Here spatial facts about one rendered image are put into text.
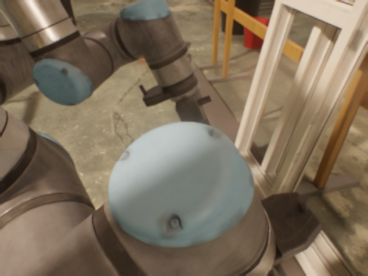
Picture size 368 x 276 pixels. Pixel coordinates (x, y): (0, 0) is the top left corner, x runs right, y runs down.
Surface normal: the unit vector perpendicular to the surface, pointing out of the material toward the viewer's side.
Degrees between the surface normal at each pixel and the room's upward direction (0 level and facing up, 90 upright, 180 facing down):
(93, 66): 69
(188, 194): 19
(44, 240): 3
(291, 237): 25
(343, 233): 0
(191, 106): 83
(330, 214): 0
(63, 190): 35
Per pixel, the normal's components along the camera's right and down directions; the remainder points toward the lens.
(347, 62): 0.25, 0.59
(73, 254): -0.40, -0.61
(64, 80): -0.22, 0.66
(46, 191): 0.22, -0.85
